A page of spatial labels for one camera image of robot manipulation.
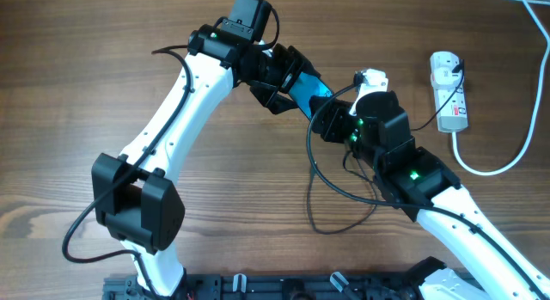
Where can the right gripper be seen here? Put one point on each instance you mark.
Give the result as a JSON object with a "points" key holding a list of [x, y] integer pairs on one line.
{"points": [[334, 114]]}

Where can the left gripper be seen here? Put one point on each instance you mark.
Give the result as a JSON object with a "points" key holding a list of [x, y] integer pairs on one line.
{"points": [[286, 56]]}

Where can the white power strip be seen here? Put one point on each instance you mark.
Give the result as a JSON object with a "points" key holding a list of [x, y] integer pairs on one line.
{"points": [[451, 109]]}

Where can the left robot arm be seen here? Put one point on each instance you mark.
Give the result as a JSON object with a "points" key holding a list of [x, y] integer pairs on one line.
{"points": [[135, 196]]}

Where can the white USB charger plug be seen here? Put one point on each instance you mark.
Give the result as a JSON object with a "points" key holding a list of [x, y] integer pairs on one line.
{"points": [[443, 77]]}

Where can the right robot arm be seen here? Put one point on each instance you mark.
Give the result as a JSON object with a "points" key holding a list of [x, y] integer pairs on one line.
{"points": [[412, 179]]}

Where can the Galaxy S25 smartphone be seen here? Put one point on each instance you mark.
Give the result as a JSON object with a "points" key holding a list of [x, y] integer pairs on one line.
{"points": [[304, 88]]}

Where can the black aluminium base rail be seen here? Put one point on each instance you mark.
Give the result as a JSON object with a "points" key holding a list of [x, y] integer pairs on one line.
{"points": [[376, 285]]}

